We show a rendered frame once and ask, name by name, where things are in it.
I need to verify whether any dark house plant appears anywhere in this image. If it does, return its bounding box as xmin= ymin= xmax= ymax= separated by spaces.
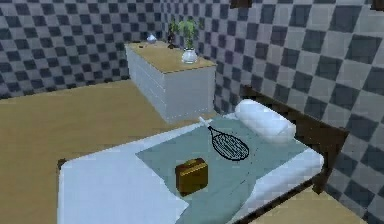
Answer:
xmin=166 ymin=19 xmax=179 ymax=50

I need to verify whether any white bed pillow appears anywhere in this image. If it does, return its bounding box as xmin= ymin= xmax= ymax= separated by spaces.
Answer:
xmin=234 ymin=98 xmax=297 ymax=144

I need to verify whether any dark wood framed bed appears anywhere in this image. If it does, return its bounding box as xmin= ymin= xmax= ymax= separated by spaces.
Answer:
xmin=55 ymin=85 xmax=350 ymax=224

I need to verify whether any white chest of drawers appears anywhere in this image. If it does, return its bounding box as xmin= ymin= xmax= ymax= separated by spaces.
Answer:
xmin=124 ymin=40 xmax=218 ymax=125

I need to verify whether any black tennis racket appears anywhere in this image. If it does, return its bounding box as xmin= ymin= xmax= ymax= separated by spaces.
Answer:
xmin=198 ymin=116 xmax=251 ymax=162

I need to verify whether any green plant in glass vase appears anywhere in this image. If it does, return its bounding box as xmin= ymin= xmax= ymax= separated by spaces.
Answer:
xmin=177 ymin=18 xmax=200 ymax=65

